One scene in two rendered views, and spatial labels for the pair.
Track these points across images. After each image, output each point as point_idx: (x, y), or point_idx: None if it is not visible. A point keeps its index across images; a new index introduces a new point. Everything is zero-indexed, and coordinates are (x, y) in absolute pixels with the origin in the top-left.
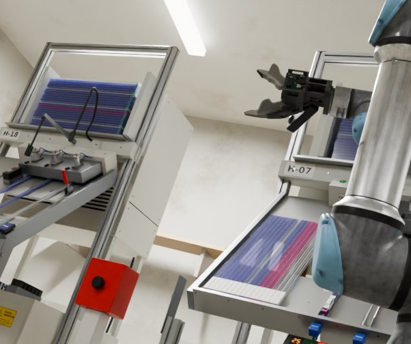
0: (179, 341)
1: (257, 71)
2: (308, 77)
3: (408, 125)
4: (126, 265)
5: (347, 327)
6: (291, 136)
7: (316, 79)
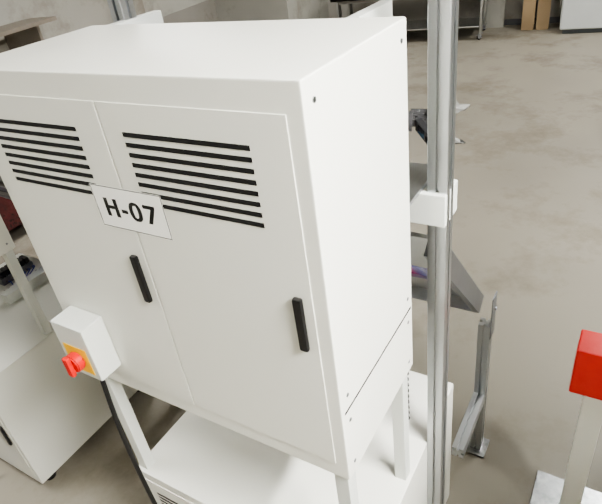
0: (477, 336)
1: (469, 105)
2: (427, 109)
3: None
4: (582, 330)
5: None
6: (454, 128)
7: (421, 109)
